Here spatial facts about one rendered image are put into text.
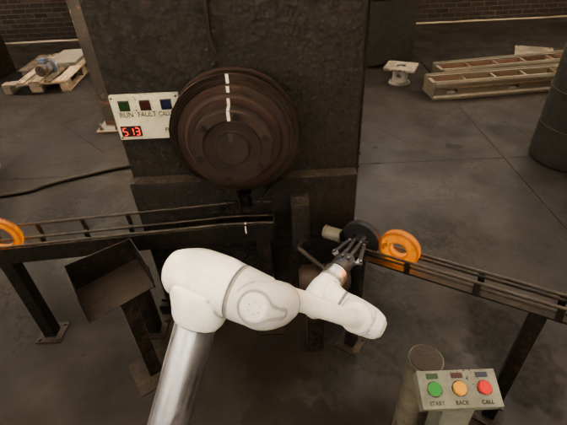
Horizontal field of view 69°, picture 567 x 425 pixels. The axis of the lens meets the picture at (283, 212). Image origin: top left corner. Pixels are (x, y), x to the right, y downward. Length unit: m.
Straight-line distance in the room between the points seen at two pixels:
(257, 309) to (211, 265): 0.16
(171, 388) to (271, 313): 0.33
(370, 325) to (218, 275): 0.65
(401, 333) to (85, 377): 1.57
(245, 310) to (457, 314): 1.72
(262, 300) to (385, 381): 1.33
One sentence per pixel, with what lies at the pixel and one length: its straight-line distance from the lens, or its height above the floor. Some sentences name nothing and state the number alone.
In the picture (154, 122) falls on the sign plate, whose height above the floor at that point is 1.13.
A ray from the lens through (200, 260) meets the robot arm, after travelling 0.97.
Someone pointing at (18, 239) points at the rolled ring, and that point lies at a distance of 2.16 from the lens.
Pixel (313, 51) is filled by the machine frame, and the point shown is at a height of 1.36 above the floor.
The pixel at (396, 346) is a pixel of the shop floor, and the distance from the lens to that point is 2.24.
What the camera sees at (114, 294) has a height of 0.60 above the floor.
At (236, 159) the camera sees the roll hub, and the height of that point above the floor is 1.08.
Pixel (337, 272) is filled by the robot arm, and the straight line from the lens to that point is 1.51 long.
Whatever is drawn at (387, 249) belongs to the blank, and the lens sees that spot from 1.65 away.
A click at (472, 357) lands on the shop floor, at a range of 2.31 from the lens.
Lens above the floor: 1.81
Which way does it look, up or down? 37 degrees down
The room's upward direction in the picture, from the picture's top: 3 degrees counter-clockwise
